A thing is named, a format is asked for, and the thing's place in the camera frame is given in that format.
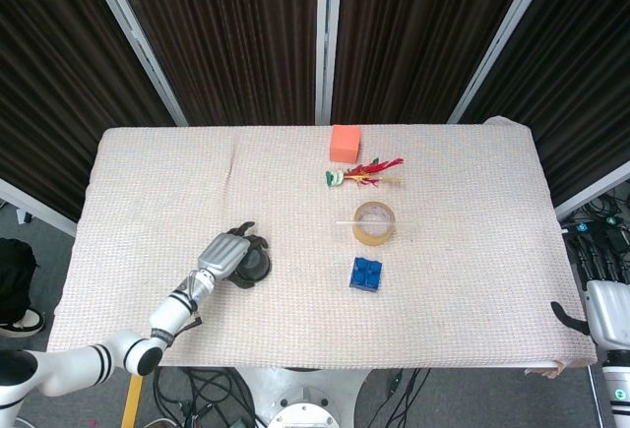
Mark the dark brown partition panel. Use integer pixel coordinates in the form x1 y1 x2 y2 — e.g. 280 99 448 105
332 0 538 127
0 0 177 237
105 0 320 128
460 0 630 217

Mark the yellow floor tape strip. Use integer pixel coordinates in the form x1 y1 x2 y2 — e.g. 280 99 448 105
120 373 145 428

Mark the dark round knob object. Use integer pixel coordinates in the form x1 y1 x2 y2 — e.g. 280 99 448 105
235 244 272 282

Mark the clear packing tape roll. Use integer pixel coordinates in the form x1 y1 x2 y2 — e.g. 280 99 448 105
352 200 397 247

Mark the beige waffle table cloth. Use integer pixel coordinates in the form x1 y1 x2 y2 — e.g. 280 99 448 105
46 115 599 380

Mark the blue toy building block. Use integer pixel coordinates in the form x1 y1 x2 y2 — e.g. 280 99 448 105
348 256 385 294

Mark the red feather shuttlecock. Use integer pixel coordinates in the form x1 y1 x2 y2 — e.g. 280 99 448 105
324 155 405 189

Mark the black white shoe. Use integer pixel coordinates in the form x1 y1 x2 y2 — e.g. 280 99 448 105
0 307 47 339

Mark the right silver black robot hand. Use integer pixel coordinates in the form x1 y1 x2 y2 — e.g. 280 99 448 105
550 243 630 350

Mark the clear thin tube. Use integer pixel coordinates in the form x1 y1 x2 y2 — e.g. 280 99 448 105
336 219 418 228

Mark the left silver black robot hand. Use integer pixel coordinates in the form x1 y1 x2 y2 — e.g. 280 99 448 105
196 220 271 284

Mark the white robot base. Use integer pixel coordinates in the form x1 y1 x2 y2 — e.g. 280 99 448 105
234 365 376 428

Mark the black round dice tray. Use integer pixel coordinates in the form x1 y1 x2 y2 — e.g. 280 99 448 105
232 270 272 288

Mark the grey metal partition post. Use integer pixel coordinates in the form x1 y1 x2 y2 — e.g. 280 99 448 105
446 0 563 125
314 0 345 127
81 0 189 128

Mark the orange foam cube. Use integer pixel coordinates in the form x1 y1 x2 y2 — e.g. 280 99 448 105
328 124 363 162

